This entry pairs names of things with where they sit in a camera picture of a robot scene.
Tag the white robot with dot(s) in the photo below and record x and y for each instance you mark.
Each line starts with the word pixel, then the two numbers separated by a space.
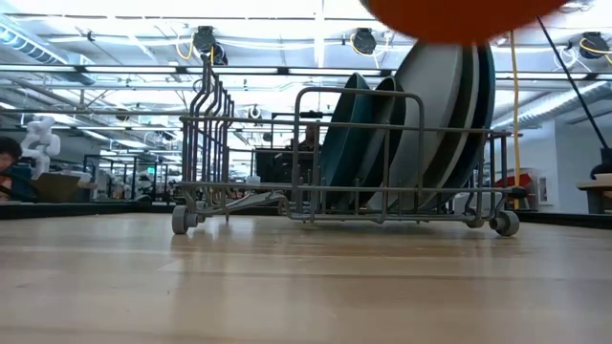
pixel 40 138

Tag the large grey plate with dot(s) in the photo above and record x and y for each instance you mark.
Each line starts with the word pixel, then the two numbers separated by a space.
pixel 435 95

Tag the red object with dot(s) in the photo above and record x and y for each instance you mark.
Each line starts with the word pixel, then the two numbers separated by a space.
pixel 523 180

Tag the small black plate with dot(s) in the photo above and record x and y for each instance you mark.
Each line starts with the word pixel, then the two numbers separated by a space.
pixel 389 105

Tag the person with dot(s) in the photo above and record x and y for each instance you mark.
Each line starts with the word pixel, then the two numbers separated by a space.
pixel 310 141
pixel 7 153

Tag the green sign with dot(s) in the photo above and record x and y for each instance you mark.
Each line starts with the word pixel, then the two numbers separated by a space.
pixel 151 170

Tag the small orange plate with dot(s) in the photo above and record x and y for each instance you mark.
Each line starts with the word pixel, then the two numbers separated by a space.
pixel 459 19

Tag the small teal plate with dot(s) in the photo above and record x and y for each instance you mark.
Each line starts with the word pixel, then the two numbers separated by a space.
pixel 344 143

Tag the black metal table frame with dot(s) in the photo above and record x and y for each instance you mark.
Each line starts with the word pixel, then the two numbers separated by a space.
pixel 95 211

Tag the wooden table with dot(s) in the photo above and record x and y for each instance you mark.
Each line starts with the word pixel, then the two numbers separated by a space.
pixel 595 184

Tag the small wall frame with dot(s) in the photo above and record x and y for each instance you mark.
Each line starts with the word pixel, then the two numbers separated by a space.
pixel 542 190

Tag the large light blue plate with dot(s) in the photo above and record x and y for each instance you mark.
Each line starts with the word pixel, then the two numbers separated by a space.
pixel 471 95

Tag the thin black pole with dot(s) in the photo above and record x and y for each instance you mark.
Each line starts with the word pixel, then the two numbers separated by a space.
pixel 574 86

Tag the brown cardboard box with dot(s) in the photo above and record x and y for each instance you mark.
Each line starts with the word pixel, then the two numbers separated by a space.
pixel 57 188

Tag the black workstation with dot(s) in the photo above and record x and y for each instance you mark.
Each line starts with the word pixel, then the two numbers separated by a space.
pixel 275 167

